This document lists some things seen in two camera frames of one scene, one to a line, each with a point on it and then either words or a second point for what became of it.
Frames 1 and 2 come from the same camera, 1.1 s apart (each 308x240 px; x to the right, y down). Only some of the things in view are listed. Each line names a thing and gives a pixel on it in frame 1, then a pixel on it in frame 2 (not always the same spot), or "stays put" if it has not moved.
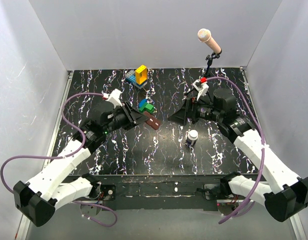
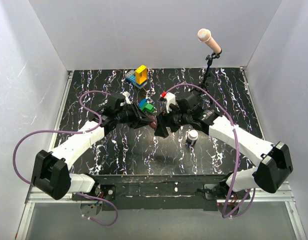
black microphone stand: (213, 55) stays put
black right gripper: (188, 110) to (161, 130)
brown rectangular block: (151, 120) stays put
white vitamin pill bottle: (192, 137) stays put
